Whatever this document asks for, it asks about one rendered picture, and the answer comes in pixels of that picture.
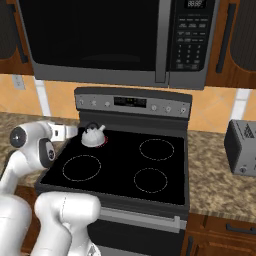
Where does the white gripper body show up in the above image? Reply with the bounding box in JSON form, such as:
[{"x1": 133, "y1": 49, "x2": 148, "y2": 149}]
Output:
[{"x1": 64, "y1": 125, "x2": 80, "y2": 140}]

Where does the black and steel stove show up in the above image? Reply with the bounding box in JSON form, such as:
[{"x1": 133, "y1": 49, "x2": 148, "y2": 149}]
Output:
[{"x1": 34, "y1": 86, "x2": 194, "y2": 256}]

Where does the wooden base cupboard door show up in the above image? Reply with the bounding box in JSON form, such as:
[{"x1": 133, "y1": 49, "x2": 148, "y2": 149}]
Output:
[
  {"x1": 14, "y1": 185, "x2": 42, "y2": 254},
  {"x1": 180, "y1": 232, "x2": 256, "y2": 256}
]

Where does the steel microwave oven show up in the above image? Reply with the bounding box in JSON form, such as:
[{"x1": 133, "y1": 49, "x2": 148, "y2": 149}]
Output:
[{"x1": 15, "y1": 0, "x2": 222, "y2": 91}]

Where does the wooden glass-front cupboard door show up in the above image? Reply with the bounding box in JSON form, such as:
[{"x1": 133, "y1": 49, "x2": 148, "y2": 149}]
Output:
[
  {"x1": 0, "y1": 0, "x2": 35, "y2": 76},
  {"x1": 204, "y1": 0, "x2": 256, "y2": 90}
]

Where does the grey toaster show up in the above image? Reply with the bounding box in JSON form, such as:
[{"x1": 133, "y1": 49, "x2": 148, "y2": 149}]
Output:
[{"x1": 223, "y1": 119, "x2": 256, "y2": 177}]

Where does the wooden drawer front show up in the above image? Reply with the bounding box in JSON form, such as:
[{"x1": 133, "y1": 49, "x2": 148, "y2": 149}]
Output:
[{"x1": 199, "y1": 214, "x2": 256, "y2": 242}]

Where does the white kettle with black handle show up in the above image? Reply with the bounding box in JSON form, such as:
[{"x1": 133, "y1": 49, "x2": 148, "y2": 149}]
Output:
[{"x1": 81, "y1": 121, "x2": 107, "y2": 148}]

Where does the white wall socket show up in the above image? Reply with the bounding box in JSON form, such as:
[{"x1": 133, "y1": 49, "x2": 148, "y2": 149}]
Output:
[{"x1": 11, "y1": 74, "x2": 27, "y2": 91}]

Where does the black cupboard door handle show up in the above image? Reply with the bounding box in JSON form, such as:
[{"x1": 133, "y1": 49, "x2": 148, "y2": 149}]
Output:
[
  {"x1": 215, "y1": 2, "x2": 238, "y2": 75},
  {"x1": 9, "y1": 2, "x2": 30, "y2": 65}
]

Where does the steel oven door handle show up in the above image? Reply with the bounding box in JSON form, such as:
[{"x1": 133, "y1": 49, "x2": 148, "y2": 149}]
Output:
[{"x1": 97, "y1": 206, "x2": 188, "y2": 235}]

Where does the steel microwave door handle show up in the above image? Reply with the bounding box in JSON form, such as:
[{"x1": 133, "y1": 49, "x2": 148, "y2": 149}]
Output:
[{"x1": 154, "y1": 0, "x2": 172, "y2": 84}]

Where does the black base cupboard handle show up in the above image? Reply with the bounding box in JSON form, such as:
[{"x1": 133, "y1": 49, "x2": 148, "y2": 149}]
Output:
[{"x1": 185, "y1": 236, "x2": 195, "y2": 256}]

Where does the black drawer handle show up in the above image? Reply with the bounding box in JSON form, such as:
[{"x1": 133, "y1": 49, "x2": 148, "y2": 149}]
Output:
[{"x1": 226, "y1": 222, "x2": 256, "y2": 236}]

